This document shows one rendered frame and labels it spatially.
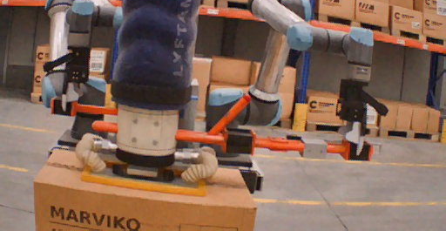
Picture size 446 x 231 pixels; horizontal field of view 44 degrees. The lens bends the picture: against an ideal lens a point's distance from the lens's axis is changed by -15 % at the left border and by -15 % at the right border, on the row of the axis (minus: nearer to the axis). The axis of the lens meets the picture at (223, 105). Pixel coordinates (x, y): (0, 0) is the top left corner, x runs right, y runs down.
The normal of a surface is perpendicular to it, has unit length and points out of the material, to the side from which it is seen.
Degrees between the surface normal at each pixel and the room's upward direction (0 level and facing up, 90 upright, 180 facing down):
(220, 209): 90
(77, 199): 90
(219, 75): 92
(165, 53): 74
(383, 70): 90
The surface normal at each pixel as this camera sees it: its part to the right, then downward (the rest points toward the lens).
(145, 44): -0.05, -0.15
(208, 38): 0.07, 0.15
